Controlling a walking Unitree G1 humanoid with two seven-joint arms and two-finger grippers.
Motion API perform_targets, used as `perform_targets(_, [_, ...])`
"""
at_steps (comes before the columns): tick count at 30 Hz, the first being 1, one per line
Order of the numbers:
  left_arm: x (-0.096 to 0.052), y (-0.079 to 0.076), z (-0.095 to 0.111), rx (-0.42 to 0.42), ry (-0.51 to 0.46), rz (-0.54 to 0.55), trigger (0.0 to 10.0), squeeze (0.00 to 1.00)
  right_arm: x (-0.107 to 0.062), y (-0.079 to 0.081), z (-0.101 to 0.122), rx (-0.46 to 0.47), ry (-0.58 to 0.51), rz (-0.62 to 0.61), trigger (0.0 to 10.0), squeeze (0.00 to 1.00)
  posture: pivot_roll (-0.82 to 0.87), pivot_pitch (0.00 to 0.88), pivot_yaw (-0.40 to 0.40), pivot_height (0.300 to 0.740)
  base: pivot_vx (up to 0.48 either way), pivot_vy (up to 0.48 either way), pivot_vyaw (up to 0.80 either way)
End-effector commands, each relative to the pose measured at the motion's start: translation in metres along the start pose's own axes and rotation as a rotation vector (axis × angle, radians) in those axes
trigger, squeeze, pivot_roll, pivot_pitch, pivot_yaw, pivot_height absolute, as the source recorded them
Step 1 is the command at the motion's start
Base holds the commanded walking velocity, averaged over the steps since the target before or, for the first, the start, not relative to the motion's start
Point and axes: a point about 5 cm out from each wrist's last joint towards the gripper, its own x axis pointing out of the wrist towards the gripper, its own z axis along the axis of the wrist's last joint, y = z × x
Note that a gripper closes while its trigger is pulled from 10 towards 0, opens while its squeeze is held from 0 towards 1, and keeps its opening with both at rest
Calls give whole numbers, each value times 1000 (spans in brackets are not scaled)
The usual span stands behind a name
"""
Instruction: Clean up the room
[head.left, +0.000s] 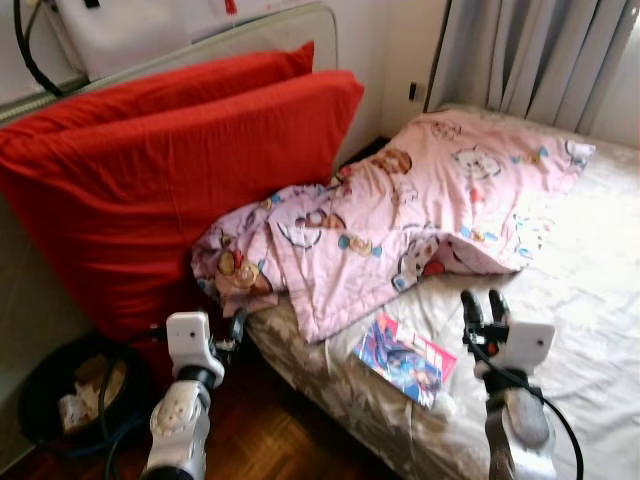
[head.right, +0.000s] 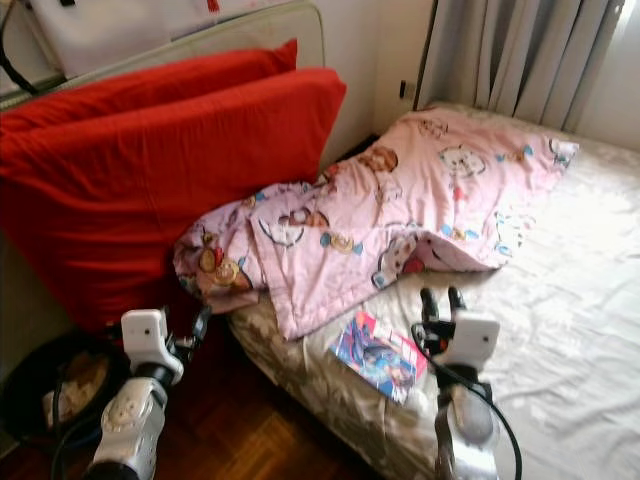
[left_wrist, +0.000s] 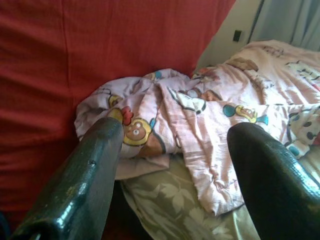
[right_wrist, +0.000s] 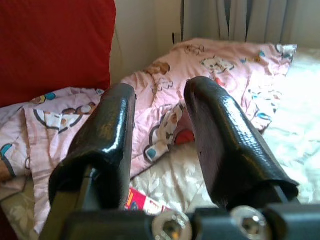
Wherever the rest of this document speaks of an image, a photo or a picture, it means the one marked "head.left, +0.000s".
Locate bed with beige floral sheet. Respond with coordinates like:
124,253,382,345
245,103,640,480

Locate colourful comic magazine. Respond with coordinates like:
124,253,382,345
353,313,458,409

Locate brown cardboard scraps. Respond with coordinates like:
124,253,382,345
75,355,131,416

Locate pink cartoon print blanket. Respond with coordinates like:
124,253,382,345
190,110,598,344

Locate black round waste bin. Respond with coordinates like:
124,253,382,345
18,333,161,451

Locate grey curtain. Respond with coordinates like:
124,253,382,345
430,0,640,136

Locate white fabric bag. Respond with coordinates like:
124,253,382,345
50,0,331,81

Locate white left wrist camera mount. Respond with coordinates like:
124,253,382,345
165,312,226,386

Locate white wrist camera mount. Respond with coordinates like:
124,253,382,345
165,312,226,386
495,322,556,373

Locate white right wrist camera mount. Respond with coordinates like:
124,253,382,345
495,322,556,373

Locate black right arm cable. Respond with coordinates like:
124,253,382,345
466,338,584,480

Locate black strap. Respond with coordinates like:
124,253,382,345
12,0,66,97

